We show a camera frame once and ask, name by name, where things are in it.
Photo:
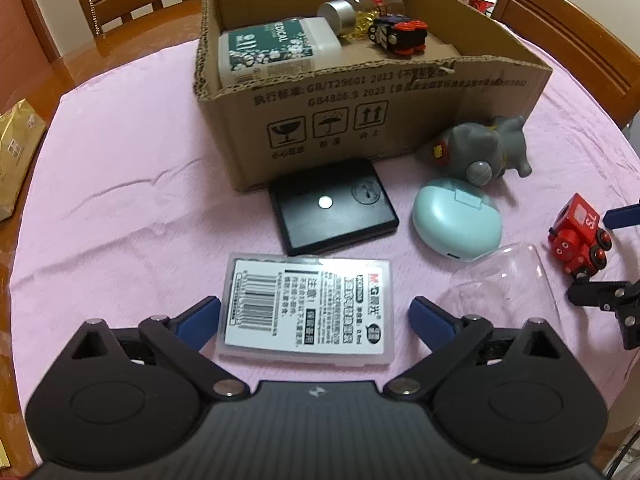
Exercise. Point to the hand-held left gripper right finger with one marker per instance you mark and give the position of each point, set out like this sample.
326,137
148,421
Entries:
429,322

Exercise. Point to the red toy train engine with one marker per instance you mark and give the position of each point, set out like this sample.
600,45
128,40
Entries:
575,230

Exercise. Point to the grey elephant toy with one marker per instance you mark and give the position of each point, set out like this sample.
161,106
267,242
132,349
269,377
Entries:
470,145

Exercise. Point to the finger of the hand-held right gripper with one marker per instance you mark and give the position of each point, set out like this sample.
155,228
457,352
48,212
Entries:
622,217
595,294

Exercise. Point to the clear bottle of yellow capsules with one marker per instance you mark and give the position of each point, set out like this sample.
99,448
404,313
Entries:
340,12

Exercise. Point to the dark blue toy train car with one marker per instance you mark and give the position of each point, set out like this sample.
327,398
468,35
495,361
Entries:
395,35

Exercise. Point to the cardboard box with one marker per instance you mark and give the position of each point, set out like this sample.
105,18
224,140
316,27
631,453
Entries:
400,110

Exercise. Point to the gold packet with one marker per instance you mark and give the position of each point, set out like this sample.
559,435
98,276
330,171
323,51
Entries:
17,150

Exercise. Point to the teal earbud case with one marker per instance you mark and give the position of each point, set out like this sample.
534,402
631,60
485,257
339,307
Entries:
450,220

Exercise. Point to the clear plastic case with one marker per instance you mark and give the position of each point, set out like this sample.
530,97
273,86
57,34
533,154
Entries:
300,310

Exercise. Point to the pink cloth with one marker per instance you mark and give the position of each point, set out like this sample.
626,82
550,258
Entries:
125,185

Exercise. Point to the black flat case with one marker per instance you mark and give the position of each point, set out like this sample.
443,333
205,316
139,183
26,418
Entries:
325,210

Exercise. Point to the white bottle with green label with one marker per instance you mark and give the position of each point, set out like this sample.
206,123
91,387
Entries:
280,50

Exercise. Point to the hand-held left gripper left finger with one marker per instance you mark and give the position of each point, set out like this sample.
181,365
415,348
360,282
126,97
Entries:
200,322

